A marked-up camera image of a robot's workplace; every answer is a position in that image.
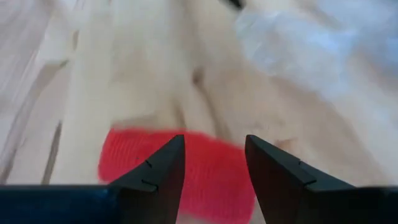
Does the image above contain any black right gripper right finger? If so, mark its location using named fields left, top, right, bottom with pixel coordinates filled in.
left=244, top=134, right=355, bottom=224

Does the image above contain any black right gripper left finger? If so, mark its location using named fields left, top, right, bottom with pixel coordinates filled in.
left=108, top=134, right=187, bottom=224

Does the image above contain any red elastic bandage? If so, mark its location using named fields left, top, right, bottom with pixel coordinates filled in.
left=98, top=127, right=256, bottom=224

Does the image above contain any clear plastic zip bag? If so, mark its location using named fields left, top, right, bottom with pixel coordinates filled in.
left=234, top=6, right=398, bottom=103

